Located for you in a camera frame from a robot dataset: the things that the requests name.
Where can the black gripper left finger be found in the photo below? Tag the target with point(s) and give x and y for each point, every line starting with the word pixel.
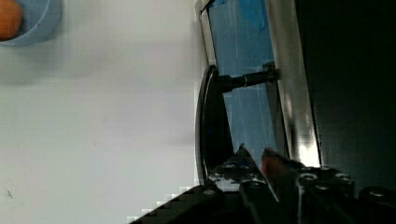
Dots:
pixel 238 169

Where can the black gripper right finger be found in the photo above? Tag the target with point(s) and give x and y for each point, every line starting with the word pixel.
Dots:
pixel 312 195

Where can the orange fruit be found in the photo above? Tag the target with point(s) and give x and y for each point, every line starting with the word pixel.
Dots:
pixel 10 19

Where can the black toaster oven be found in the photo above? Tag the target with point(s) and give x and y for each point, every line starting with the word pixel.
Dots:
pixel 349 59

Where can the blue bowl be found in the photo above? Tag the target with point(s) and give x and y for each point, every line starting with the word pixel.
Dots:
pixel 39 20

